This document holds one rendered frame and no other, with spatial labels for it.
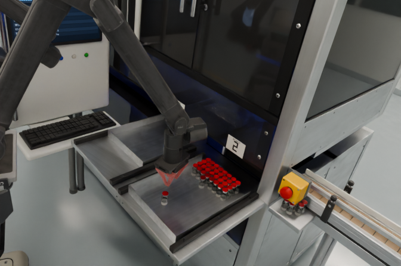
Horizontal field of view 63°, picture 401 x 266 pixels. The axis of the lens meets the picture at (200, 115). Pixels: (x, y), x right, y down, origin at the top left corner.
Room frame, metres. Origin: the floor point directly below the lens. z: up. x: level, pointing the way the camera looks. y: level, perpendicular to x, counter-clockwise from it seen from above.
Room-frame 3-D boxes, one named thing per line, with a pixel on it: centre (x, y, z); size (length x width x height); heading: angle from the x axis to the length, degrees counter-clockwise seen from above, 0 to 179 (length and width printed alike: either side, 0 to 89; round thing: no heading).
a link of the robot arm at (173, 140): (0.81, 0.06, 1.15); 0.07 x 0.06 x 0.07; 122
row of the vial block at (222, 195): (0.94, -0.07, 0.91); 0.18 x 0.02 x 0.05; 47
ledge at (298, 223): (0.89, -0.39, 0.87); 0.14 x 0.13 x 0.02; 137
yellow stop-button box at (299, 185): (0.87, -0.35, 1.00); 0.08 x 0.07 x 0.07; 137
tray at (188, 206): (0.87, -0.01, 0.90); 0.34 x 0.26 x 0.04; 137
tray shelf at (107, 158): (1.02, 0.09, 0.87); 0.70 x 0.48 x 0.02; 47
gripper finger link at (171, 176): (0.81, 0.06, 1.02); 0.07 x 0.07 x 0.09; 61
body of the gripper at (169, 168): (0.81, 0.06, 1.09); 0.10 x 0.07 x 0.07; 151
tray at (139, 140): (1.18, 0.16, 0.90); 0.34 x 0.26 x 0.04; 137
